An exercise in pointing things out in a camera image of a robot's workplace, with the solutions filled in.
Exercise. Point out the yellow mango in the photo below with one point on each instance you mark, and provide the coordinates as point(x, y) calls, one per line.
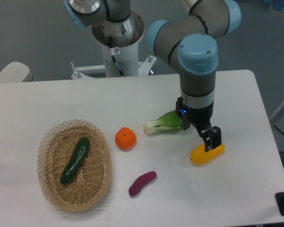
point(200, 157)

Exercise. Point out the orange tangerine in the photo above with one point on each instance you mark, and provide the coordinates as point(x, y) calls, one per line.
point(125, 138)

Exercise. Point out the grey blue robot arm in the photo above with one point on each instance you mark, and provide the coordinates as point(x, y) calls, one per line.
point(188, 47)

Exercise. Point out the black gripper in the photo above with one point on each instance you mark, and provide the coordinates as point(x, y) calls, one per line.
point(200, 119)

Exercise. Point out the purple sweet potato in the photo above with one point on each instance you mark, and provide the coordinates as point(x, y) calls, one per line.
point(141, 182)

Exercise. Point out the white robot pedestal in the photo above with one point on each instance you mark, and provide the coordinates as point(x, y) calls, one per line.
point(119, 42)

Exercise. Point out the white chair armrest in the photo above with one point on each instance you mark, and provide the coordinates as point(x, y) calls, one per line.
point(16, 72)

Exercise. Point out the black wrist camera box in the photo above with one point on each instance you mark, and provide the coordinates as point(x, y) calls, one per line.
point(179, 113)

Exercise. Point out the woven wicker basket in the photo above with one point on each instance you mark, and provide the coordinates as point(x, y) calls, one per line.
point(92, 180)

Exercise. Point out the dark green cucumber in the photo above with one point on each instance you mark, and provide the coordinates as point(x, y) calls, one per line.
point(76, 161)

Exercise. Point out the green bok choy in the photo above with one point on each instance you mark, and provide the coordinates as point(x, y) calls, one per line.
point(168, 122)

